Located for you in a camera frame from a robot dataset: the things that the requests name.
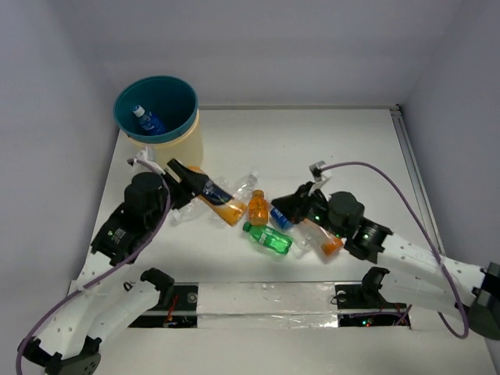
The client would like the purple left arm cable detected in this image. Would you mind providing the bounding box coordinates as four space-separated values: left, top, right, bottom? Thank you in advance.
14 183 173 375

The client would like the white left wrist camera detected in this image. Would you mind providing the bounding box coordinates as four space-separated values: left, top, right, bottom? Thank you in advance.
127 146 166 175

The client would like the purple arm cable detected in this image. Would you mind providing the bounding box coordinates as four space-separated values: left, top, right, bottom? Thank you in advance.
14 183 173 375
322 161 470 340

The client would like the aluminium side rail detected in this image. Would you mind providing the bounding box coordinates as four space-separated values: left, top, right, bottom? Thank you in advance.
389 105 445 255

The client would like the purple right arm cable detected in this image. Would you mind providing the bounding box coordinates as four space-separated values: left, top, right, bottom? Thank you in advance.
322 161 470 340

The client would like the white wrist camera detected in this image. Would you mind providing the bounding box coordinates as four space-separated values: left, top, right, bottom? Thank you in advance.
309 161 332 195
127 146 166 175

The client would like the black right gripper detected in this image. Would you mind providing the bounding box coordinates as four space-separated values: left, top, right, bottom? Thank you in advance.
271 180 346 239

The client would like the clear unlabelled plastic bottle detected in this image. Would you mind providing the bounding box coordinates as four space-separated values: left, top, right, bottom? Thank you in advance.
170 177 233 226

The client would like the large blue label water bottle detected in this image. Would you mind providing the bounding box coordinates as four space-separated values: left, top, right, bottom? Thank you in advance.
132 105 166 136

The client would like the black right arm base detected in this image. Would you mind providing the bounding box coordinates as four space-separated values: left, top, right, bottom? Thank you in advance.
330 267 411 328

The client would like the small blue label water bottle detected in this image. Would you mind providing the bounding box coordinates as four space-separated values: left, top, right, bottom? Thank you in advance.
270 206 293 230

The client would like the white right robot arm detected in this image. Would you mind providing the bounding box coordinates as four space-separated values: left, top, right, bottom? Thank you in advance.
271 183 499 340

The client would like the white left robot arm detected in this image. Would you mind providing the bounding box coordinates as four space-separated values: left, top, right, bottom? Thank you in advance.
15 158 209 374

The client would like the yellow bottle dark blue label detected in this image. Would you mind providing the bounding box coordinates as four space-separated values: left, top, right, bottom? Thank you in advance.
188 166 247 227

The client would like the small orange juice bottle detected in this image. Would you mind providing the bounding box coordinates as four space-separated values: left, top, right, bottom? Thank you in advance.
248 190 269 226

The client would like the clear crumpled bottle white cap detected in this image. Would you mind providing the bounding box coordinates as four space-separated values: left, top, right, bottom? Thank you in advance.
231 171 259 204

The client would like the green soda bottle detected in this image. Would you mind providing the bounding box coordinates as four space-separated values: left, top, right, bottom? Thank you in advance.
242 222 293 257

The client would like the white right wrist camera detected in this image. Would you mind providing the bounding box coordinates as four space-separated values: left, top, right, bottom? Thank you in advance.
309 161 332 195

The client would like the cream bin with teal rim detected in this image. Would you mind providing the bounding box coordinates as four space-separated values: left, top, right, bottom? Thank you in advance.
113 76 204 167

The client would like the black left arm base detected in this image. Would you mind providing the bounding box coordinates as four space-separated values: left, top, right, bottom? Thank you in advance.
129 284 198 329

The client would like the orange label drink bottle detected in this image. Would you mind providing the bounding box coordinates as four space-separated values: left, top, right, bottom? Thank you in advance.
298 219 344 256

